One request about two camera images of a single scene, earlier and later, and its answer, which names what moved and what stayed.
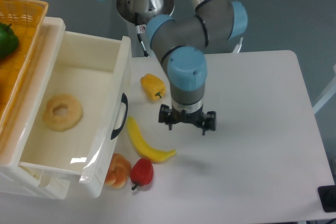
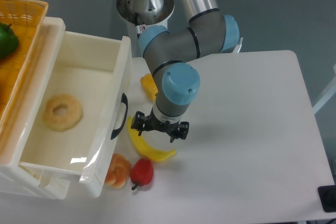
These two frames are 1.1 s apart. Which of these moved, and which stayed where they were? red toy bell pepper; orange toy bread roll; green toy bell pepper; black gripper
Moved: black gripper
Stayed: red toy bell pepper; orange toy bread roll; green toy bell pepper
